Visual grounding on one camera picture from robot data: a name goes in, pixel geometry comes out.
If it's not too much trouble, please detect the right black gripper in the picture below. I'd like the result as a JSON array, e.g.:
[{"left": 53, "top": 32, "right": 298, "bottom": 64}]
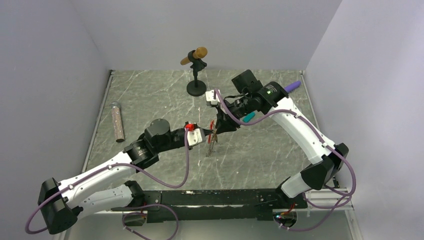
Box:
[{"left": 215, "top": 93, "right": 254, "bottom": 134}]

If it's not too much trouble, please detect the red carabiner keyring with chain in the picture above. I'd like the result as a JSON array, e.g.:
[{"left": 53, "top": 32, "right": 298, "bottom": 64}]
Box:
[{"left": 205, "top": 120, "right": 218, "bottom": 157}]

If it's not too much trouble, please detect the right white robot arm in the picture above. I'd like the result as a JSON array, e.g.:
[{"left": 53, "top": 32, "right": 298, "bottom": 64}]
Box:
[{"left": 206, "top": 69, "right": 349, "bottom": 208}]

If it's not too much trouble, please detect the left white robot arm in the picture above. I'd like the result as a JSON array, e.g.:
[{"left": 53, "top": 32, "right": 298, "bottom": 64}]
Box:
[{"left": 37, "top": 118, "right": 213, "bottom": 235}]

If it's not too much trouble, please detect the teal block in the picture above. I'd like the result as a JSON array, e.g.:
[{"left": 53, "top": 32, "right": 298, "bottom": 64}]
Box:
[{"left": 242, "top": 112, "right": 256, "bottom": 123}]

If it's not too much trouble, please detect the black microphone stand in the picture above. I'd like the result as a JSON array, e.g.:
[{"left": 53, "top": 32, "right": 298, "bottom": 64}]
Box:
[{"left": 186, "top": 59, "right": 207, "bottom": 97}]

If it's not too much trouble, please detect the glitter tube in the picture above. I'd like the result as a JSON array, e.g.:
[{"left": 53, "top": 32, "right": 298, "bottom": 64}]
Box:
[{"left": 110, "top": 101, "right": 125, "bottom": 143}]

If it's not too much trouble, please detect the brown microphone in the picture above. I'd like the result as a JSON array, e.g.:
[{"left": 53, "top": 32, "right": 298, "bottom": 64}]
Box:
[{"left": 180, "top": 46, "right": 208, "bottom": 66}]

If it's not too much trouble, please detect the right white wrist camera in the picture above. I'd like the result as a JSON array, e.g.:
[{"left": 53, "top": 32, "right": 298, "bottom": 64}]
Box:
[{"left": 205, "top": 90, "right": 220, "bottom": 107}]

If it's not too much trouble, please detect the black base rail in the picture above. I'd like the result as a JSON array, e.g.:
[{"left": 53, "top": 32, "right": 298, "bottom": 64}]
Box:
[{"left": 112, "top": 188, "right": 308, "bottom": 223}]

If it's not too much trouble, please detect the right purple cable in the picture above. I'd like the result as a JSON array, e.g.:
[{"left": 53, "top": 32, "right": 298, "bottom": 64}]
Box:
[{"left": 213, "top": 88, "right": 357, "bottom": 233}]

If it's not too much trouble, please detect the purple cylinder handle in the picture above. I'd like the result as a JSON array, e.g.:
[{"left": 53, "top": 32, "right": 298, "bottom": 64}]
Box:
[{"left": 284, "top": 80, "right": 302, "bottom": 93}]

